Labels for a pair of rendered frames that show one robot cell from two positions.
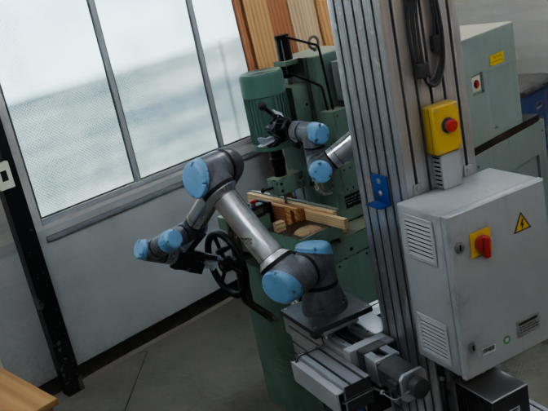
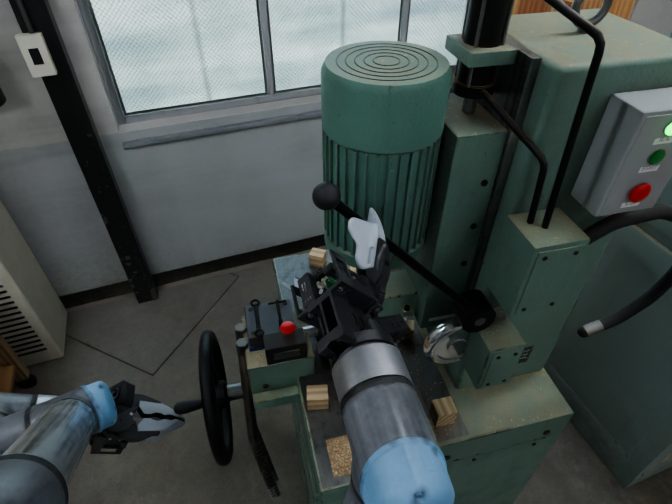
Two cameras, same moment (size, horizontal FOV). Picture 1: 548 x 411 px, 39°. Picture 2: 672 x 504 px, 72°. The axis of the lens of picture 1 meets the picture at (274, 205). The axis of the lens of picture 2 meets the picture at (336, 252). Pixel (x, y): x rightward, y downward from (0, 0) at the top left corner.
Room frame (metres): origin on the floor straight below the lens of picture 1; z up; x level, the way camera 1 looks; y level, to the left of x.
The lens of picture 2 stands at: (2.44, -0.19, 1.73)
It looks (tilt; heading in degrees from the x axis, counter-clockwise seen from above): 42 degrees down; 19
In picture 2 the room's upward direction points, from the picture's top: straight up
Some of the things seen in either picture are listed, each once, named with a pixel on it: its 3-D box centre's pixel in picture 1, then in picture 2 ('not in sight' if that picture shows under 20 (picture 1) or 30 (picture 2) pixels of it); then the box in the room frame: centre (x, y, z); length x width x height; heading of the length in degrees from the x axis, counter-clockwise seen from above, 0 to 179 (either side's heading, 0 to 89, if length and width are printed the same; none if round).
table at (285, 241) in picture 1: (267, 229); (317, 353); (3.00, 0.05, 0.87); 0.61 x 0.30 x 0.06; 33
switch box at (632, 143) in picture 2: (347, 77); (634, 154); (3.11, -0.40, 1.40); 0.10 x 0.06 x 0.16; 123
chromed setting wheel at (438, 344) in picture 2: (326, 180); (454, 340); (3.02, -0.23, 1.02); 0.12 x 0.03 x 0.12; 123
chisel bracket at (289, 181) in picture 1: (286, 184); (378, 301); (3.06, -0.07, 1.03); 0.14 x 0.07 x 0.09; 123
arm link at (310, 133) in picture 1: (312, 134); (394, 453); (2.63, -0.18, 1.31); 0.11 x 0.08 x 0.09; 32
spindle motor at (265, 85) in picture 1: (267, 109); (379, 162); (3.05, -0.05, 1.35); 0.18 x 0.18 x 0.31
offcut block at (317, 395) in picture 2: (279, 226); (317, 397); (2.88, 0.00, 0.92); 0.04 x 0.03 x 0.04; 113
